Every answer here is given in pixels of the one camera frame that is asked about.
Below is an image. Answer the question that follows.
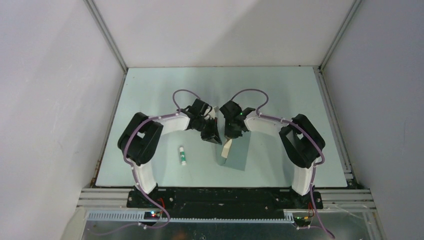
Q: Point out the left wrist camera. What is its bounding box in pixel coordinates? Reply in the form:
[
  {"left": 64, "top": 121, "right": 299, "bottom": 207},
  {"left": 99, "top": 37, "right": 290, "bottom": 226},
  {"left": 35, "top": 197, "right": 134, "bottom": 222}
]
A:
[{"left": 207, "top": 106, "right": 219, "bottom": 119}]

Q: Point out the controller board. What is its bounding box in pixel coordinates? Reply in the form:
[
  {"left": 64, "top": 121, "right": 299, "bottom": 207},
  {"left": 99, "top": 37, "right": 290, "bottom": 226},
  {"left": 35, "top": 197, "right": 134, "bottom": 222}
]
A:
[
  {"left": 293, "top": 216, "right": 314, "bottom": 228},
  {"left": 143, "top": 211, "right": 163, "bottom": 220}
]

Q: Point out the right controller board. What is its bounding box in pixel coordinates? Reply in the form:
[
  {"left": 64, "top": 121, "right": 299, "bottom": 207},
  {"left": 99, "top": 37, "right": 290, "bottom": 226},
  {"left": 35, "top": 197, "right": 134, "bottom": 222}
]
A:
[{"left": 293, "top": 216, "right": 314, "bottom": 228}]

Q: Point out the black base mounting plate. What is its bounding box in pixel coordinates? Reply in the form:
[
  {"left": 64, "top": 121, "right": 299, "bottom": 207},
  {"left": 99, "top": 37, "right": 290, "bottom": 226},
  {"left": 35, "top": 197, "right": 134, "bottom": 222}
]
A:
[{"left": 126, "top": 187, "right": 324, "bottom": 220}]

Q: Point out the aluminium frame rail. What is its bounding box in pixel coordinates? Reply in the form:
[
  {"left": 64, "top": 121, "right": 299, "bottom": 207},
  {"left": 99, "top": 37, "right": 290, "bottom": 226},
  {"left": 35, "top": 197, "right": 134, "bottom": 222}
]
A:
[{"left": 77, "top": 187, "right": 376, "bottom": 211}]

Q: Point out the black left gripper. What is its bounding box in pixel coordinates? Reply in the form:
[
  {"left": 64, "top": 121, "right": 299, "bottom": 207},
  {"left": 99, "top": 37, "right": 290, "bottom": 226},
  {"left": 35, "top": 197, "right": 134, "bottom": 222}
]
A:
[{"left": 194, "top": 117, "right": 222, "bottom": 146}]

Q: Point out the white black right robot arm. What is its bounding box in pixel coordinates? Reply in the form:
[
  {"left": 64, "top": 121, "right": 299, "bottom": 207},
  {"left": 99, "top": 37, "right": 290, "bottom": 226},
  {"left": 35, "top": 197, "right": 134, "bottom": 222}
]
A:
[{"left": 219, "top": 100, "right": 326, "bottom": 209}]

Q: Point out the left controller board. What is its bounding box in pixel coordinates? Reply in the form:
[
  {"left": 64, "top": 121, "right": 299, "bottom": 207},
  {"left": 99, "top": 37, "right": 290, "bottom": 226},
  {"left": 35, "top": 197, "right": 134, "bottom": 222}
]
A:
[{"left": 143, "top": 211, "right": 163, "bottom": 220}]

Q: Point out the green white glue stick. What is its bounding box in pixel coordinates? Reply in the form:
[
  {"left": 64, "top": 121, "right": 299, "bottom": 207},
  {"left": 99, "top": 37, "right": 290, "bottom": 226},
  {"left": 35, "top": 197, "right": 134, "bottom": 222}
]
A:
[{"left": 178, "top": 146, "right": 187, "bottom": 166}]

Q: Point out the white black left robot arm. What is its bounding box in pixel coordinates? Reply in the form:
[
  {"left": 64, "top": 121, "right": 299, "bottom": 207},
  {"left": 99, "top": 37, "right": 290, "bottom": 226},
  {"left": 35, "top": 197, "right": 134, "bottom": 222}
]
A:
[{"left": 117, "top": 99, "right": 222, "bottom": 208}]

